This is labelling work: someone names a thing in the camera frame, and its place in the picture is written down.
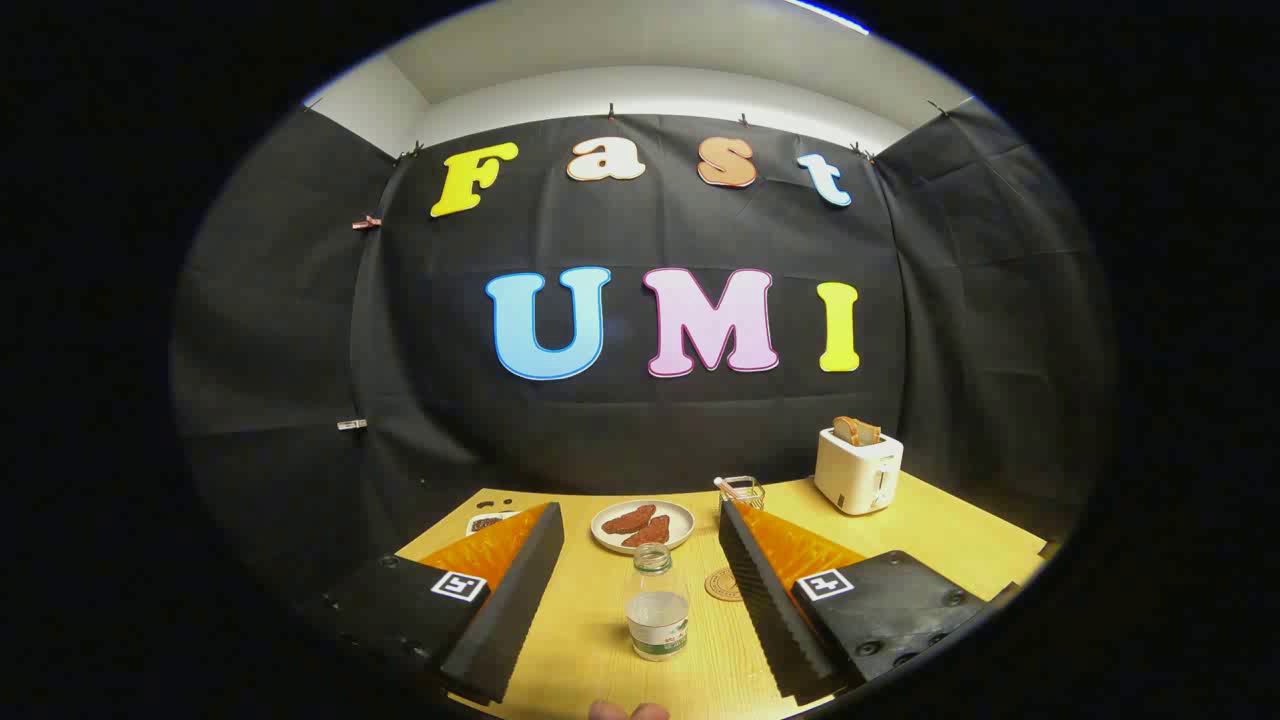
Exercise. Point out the round white plate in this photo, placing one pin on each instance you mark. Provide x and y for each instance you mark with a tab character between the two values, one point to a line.
682	516

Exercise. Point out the wooden table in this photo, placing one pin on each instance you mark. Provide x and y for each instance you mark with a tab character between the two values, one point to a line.
590	640

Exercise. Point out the striped pink stick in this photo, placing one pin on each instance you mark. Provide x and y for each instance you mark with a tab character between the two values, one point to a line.
722	485

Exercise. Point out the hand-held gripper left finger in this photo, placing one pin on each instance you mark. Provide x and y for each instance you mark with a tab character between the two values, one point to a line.
510	610

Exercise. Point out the white toaster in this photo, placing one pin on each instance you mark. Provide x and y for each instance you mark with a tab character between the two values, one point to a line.
850	475

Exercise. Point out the brown meat piece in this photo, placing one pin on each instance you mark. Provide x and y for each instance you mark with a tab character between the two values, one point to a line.
650	532
628	520

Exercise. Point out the clear plastic juice bottle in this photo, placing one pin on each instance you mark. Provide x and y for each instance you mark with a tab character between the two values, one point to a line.
657	620

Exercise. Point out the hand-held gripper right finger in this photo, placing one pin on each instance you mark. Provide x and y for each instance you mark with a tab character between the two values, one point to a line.
765	600

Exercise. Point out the black backdrop cloth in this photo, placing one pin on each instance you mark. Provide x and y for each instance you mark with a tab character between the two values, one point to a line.
650	440

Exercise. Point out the round wooden coaster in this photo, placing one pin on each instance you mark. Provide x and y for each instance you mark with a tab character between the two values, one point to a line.
720	585

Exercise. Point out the bread slice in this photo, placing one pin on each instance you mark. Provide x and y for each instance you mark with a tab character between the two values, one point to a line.
846	431
870	433

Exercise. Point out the white divided dish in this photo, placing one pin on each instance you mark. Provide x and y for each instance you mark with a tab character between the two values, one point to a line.
488	522

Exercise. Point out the copper clip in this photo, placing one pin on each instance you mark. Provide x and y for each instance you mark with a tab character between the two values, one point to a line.
366	222

